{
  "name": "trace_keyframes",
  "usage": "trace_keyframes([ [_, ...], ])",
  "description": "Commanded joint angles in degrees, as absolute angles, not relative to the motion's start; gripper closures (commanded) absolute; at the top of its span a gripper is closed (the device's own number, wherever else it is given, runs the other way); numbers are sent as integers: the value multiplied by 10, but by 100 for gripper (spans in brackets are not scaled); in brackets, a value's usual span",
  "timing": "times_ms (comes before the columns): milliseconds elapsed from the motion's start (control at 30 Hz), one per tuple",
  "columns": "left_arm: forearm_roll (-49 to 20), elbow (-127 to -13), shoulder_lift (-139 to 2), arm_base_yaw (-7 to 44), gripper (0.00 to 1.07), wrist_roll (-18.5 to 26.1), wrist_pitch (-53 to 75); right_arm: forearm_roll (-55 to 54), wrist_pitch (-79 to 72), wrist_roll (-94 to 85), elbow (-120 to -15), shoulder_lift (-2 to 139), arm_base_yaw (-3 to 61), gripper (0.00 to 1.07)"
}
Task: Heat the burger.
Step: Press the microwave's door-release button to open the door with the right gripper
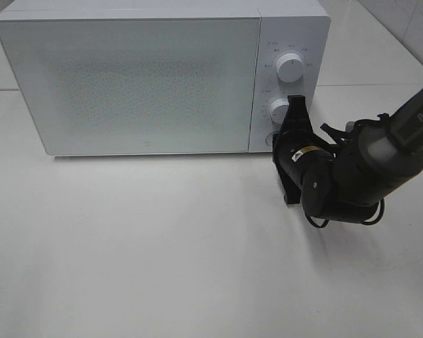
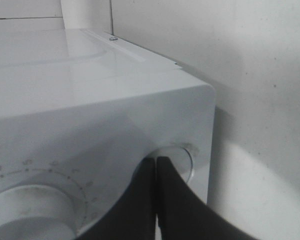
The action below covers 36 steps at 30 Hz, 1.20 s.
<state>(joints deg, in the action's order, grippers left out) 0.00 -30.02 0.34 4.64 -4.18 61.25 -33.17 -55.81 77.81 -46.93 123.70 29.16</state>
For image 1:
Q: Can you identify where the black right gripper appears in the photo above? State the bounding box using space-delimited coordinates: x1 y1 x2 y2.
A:
273 95 335 206

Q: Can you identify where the white timer knob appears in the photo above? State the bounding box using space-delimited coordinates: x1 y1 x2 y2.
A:
268 98 289 125

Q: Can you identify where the round white door button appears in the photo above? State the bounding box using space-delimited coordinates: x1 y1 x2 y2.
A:
265 131 278 149

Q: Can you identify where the white microwave door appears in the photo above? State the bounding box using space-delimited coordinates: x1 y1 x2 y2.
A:
0 18 259 156

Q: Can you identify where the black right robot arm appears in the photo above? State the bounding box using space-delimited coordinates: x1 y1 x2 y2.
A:
272 88 423 228

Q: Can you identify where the upper white power knob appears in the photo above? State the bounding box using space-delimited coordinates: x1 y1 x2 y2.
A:
275 51 305 83

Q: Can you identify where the white microwave oven body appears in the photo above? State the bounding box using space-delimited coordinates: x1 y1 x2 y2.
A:
0 1 331 153

